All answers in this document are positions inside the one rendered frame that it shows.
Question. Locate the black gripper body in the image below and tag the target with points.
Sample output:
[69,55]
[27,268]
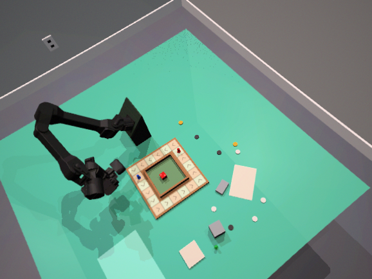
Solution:
[116,165]

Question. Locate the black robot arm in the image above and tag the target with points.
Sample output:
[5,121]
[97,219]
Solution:
[71,166]

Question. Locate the red die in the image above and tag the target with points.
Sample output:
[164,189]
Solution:
[163,175]

